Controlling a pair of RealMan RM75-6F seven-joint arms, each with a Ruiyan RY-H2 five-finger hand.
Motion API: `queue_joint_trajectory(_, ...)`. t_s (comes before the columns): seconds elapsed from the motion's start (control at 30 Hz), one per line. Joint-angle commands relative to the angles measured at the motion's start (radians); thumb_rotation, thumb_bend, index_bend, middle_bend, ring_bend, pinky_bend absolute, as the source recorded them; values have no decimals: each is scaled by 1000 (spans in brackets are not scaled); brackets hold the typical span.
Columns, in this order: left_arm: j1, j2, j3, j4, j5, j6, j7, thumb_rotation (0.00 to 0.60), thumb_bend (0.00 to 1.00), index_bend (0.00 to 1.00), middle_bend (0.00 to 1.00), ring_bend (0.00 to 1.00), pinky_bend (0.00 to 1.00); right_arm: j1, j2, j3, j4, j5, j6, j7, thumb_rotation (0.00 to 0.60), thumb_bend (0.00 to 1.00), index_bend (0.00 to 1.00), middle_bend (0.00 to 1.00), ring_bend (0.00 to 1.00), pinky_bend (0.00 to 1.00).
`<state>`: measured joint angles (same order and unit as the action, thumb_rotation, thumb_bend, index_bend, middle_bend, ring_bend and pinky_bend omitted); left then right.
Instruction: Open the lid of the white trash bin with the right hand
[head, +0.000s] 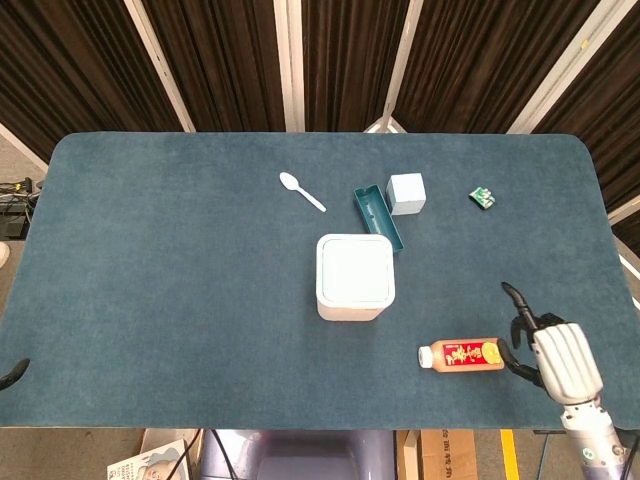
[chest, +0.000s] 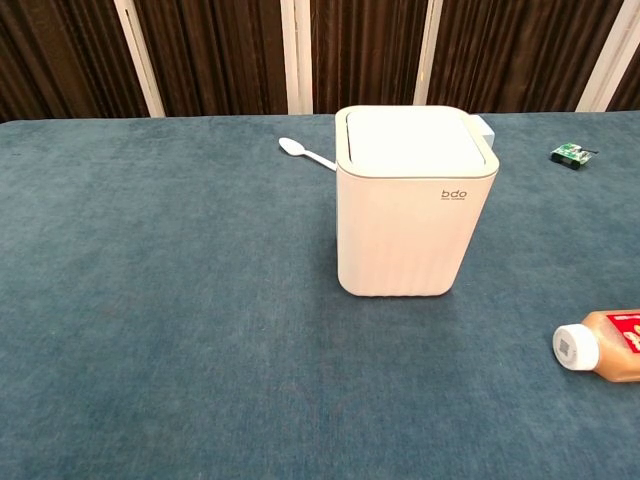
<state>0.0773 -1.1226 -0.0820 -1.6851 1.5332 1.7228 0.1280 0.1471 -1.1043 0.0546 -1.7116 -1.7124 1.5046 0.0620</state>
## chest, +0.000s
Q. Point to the white plastic trash bin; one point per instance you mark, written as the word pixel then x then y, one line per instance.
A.
pixel 410 235

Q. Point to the white plastic spoon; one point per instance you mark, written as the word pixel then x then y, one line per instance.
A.
pixel 292 146

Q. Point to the blue table cloth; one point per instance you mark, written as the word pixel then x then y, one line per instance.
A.
pixel 165 300

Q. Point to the dark brown curtain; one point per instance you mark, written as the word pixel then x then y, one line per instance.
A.
pixel 220 50

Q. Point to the small green toy tank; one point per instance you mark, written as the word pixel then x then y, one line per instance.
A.
pixel 570 152

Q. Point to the beige drink bottle white cap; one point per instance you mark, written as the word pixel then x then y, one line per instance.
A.
pixel 607 345

